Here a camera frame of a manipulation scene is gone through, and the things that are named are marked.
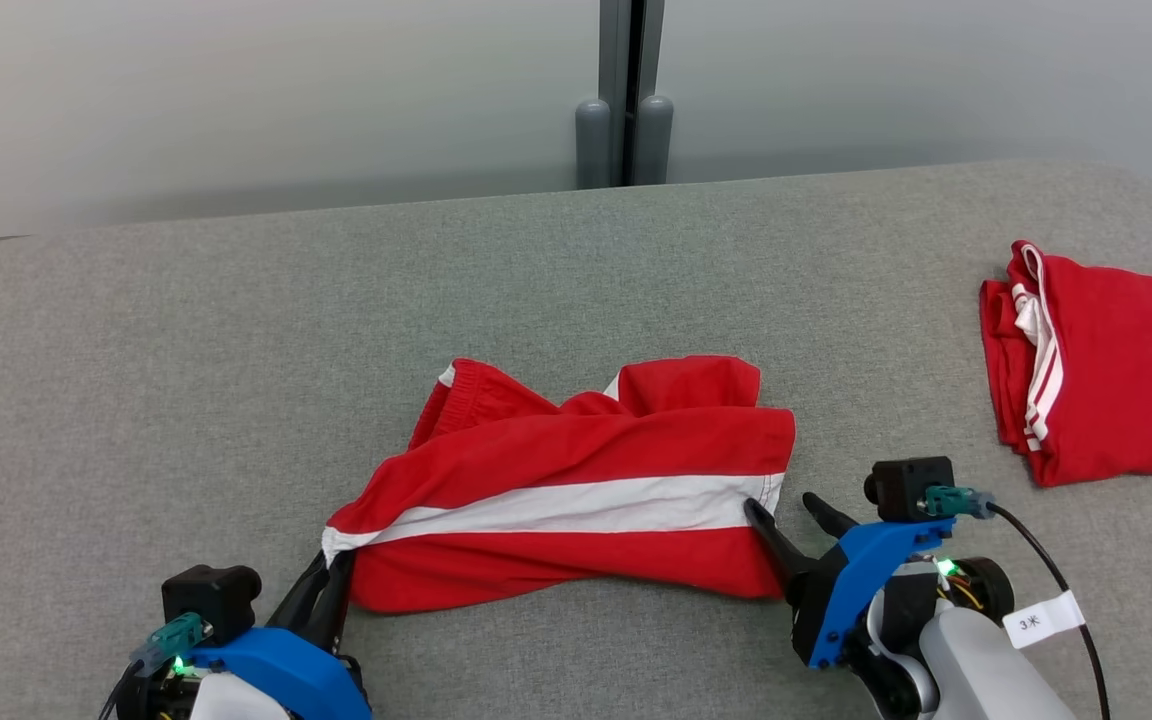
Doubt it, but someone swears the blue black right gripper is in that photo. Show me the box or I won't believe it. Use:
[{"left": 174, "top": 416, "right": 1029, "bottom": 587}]
[{"left": 743, "top": 491, "right": 1017, "bottom": 719}]

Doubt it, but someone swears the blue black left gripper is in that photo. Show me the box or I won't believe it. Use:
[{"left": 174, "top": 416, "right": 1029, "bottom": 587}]
[{"left": 141, "top": 550, "right": 374, "bottom": 720}]

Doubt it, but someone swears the red garment with Bulls print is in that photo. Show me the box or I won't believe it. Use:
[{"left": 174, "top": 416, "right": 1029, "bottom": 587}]
[{"left": 321, "top": 355, "right": 798, "bottom": 614}]

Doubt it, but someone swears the red garment with thin white stripes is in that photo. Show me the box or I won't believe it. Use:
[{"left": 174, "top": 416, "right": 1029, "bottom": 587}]
[{"left": 979, "top": 240, "right": 1152, "bottom": 489}]

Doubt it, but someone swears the teal left camera connector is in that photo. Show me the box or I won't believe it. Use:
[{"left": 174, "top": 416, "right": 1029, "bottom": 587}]
[{"left": 130, "top": 612, "right": 213, "bottom": 677}]

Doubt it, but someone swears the teal camera connector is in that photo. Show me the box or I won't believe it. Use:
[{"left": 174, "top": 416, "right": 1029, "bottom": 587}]
[
  {"left": 921, "top": 484, "right": 996, "bottom": 522},
  {"left": 130, "top": 612, "right": 213, "bottom": 677}
]

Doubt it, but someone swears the teal right camera connector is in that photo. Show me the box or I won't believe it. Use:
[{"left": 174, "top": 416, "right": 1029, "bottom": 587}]
[{"left": 921, "top": 484, "right": 996, "bottom": 522}]

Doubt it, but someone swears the black left camera cable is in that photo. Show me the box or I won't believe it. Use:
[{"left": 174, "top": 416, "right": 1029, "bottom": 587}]
[{"left": 96, "top": 655, "right": 147, "bottom": 720}]

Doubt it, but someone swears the black camera cable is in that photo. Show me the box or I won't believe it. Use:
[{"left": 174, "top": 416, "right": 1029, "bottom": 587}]
[
  {"left": 96, "top": 655, "right": 147, "bottom": 720},
  {"left": 988, "top": 503, "right": 1112, "bottom": 720}
]

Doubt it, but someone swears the white paper cable label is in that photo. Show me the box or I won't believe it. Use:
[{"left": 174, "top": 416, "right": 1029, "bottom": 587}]
[{"left": 1002, "top": 590, "right": 1088, "bottom": 650}]

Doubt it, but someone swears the black right camera cable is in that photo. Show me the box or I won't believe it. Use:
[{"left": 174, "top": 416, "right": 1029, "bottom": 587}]
[{"left": 988, "top": 503, "right": 1112, "bottom": 720}]

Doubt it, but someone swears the grey metal partition post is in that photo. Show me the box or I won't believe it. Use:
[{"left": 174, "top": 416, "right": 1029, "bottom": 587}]
[{"left": 574, "top": 0, "right": 676, "bottom": 190}]

